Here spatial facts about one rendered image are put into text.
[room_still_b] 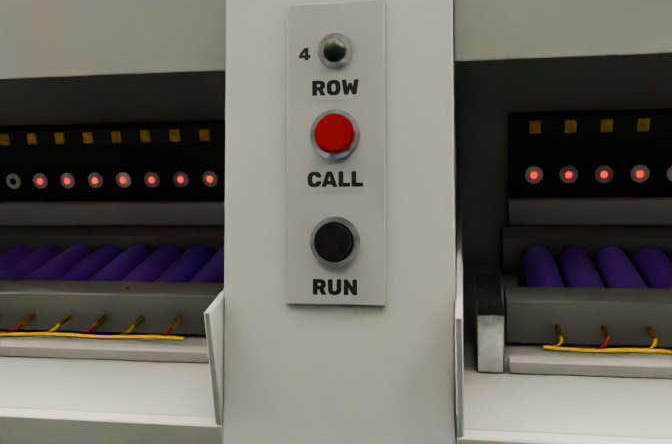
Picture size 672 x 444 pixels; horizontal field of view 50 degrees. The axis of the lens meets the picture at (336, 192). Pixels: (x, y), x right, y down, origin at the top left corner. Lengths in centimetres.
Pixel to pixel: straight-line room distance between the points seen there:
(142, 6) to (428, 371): 20
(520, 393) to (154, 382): 16
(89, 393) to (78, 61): 15
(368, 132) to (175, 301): 15
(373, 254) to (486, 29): 10
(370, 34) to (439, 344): 13
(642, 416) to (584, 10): 16
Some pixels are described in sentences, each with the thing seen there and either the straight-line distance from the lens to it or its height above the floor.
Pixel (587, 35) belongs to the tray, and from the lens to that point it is 31.
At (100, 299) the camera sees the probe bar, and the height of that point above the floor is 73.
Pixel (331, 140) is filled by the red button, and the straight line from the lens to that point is 29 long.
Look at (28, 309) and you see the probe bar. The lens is 42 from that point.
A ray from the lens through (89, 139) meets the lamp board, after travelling 51.
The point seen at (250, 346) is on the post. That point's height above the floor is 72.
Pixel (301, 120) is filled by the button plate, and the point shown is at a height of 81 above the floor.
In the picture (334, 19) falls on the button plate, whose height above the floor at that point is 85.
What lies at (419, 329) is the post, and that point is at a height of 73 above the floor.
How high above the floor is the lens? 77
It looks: 3 degrees up
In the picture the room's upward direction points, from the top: straight up
